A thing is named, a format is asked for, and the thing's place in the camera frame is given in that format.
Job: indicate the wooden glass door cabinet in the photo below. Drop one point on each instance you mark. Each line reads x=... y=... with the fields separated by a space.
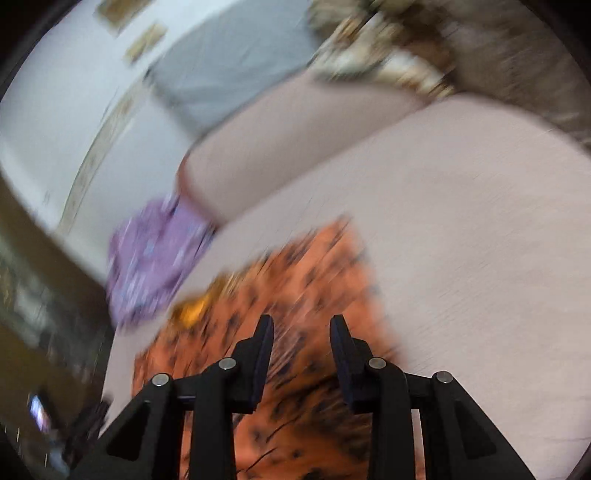
x=27 y=295

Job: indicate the pink bolster pillow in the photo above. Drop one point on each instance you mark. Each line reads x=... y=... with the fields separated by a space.
x=286 y=143

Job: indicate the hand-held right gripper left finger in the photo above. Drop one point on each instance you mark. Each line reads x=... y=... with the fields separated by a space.
x=264 y=355

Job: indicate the grey pillow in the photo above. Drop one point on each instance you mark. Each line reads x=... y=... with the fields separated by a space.
x=231 y=64

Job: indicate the pink quilted bed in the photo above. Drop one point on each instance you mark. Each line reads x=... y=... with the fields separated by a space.
x=471 y=240

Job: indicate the purple floral garment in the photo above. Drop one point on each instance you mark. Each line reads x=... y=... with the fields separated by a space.
x=152 y=263

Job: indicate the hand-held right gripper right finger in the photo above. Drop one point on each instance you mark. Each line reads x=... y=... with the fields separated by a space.
x=340 y=355

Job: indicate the brown striped blanket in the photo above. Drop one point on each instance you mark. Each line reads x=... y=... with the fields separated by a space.
x=521 y=60

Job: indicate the orange black floral garment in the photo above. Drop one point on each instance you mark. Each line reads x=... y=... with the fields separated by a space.
x=304 y=295

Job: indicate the beige patterned blanket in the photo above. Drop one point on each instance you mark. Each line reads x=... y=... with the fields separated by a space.
x=369 y=55

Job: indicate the framed wall picture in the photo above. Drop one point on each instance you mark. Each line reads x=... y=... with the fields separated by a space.
x=115 y=11
x=144 y=42

